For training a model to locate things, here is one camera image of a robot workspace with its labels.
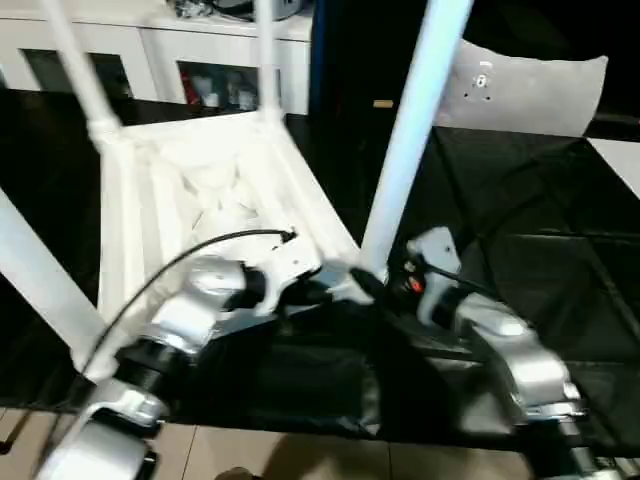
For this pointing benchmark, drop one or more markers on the white plastic table top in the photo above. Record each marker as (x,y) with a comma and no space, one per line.
(150,200)

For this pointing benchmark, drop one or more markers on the black table mat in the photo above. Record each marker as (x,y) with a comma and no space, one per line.
(550,200)

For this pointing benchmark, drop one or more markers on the small brown tag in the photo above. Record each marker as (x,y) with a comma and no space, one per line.
(382,104)

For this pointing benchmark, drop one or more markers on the small white jar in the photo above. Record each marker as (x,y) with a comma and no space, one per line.
(212,98)

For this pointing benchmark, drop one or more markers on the grey pillow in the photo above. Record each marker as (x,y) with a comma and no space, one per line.
(540,95)

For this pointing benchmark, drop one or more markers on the white glass-door cabinet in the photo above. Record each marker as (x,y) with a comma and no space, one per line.
(150,45)

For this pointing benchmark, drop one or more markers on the grey pot on cabinet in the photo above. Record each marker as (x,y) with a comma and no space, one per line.
(240,6)

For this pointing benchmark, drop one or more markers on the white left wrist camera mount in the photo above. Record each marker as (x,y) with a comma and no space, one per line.
(295,255)

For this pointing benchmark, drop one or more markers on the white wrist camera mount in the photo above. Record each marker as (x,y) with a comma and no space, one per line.
(295,255)
(440,245)

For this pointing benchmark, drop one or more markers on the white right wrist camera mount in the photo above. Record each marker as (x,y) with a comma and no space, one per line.
(440,245)

